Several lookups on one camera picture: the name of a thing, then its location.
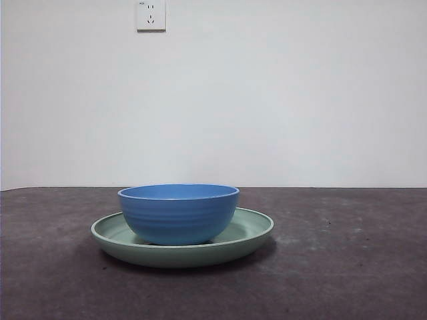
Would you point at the white wall socket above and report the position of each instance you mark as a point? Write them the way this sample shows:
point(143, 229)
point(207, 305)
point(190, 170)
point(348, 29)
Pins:
point(150, 16)

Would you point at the pale green round plate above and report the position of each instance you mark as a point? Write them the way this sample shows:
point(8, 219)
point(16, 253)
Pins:
point(183, 256)

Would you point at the blue ribbed bowl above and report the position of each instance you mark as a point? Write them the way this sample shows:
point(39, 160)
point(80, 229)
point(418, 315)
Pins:
point(177, 216)

